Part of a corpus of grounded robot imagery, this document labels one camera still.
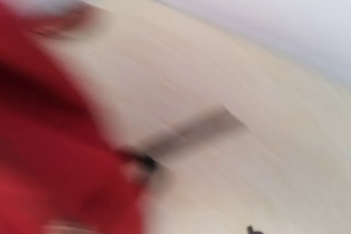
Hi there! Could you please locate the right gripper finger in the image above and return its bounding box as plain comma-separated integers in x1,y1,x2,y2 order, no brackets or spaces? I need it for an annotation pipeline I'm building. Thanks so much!
247,226,264,234

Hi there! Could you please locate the red backpack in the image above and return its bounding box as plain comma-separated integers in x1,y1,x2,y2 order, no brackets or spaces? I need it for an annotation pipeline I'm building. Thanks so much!
1,0,157,233

